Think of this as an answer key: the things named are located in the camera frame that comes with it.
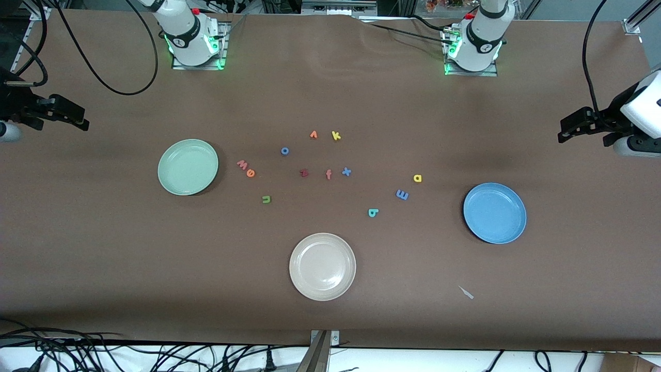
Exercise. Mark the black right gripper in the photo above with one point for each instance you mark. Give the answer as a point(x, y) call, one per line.
point(14, 103)

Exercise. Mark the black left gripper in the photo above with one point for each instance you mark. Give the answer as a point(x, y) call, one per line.
point(613, 117)

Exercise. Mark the blue foam letter m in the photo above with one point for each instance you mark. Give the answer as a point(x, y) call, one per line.
point(402, 195)

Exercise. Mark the blue plastic plate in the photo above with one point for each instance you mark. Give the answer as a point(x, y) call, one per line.
point(494, 213)

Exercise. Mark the light green plastic plate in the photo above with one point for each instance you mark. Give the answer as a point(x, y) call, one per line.
point(188, 167)

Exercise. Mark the orange flower decoration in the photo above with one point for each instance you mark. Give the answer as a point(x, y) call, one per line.
point(439, 5)

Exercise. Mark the small grey tape scrap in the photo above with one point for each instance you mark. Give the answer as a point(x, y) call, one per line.
point(467, 293)

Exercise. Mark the brown cardboard box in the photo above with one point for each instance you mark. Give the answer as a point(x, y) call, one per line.
point(635, 364)

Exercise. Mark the grey metal box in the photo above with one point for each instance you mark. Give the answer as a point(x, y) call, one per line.
point(338, 6)

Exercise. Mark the beige plastic plate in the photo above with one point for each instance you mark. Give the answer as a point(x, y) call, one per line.
point(323, 266)

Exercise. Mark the aluminium frame rail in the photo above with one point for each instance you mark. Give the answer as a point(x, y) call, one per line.
point(632, 25)
point(41, 13)

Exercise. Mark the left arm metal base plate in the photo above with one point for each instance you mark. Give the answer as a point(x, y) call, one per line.
point(470, 74)

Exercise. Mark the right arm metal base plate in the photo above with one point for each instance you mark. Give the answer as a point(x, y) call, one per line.
point(186, 67)

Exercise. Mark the grey metal clamp bracket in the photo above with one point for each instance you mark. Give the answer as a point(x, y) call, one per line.
point(317, 356)

